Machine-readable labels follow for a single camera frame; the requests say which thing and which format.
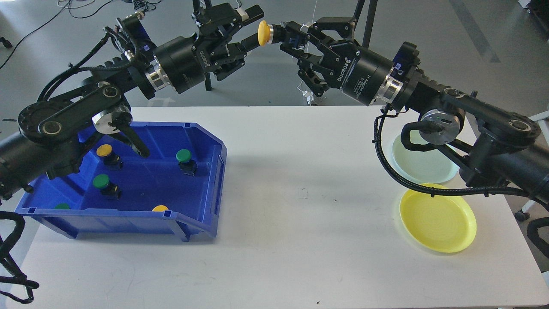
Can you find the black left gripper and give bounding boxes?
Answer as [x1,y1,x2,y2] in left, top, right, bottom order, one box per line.
[154,3,265,94]

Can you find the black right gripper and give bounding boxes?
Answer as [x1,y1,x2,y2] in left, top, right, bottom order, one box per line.
[280,17,393,106]

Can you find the yellow button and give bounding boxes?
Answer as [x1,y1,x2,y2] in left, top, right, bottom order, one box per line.
[96,143,123,170]
[257,20,296,46]

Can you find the green button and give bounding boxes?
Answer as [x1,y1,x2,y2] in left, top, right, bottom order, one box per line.
[92,174,122,200]
[176,148,198,176]

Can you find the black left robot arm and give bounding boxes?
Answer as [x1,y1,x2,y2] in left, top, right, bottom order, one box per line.
[1,0,264,201]

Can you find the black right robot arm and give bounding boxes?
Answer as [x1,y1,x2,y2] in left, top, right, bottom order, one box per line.
[259,16,548,210]

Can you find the light green plate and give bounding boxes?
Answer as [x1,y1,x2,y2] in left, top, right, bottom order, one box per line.
[387,135,459,184]

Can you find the yellow button front edge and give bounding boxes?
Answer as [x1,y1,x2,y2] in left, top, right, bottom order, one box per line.
[151,205,169,212]

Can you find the yellow plate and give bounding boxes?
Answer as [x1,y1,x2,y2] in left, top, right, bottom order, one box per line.
[398,189,478,254]

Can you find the green button left corner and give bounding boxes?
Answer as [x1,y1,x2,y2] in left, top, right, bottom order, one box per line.
[54,203,71,210]

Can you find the black left stand legs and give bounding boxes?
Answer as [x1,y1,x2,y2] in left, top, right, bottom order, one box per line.
[192,0,223,91]

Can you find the black stand legs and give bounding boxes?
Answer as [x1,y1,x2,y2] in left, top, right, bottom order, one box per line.
[344,0,378,93]
[192,0,223,91]

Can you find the black right stand legs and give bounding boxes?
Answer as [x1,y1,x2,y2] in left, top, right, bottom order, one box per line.
[344,0,378,93]

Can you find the blue plastic bin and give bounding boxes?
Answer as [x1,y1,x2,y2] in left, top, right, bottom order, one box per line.
[15,122,227,241]

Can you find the white wheeled chair base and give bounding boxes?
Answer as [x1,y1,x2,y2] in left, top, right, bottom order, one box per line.
[514,110,549,222]

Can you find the white cable with plug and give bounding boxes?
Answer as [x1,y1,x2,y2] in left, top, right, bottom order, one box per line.
[296,0,327,106]

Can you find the black floor cables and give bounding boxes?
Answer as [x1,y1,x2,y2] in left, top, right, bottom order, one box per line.
[0,0,242,71]

